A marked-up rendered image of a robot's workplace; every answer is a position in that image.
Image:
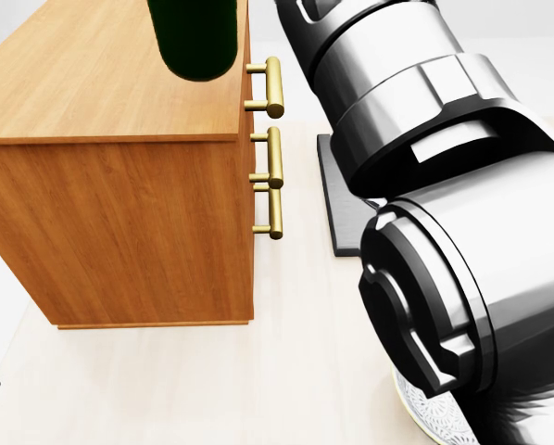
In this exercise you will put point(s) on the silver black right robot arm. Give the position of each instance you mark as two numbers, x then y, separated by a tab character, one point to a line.
444	185

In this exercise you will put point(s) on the wooden cabinet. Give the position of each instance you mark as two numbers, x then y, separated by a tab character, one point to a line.
110	208

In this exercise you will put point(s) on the dark green wine bottle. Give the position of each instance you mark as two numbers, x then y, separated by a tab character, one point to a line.
193	37

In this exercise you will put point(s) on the flat dark stove plate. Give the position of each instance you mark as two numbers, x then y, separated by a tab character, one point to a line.
346	222

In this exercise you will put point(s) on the patterned white bowl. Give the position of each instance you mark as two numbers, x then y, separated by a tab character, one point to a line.
426	413

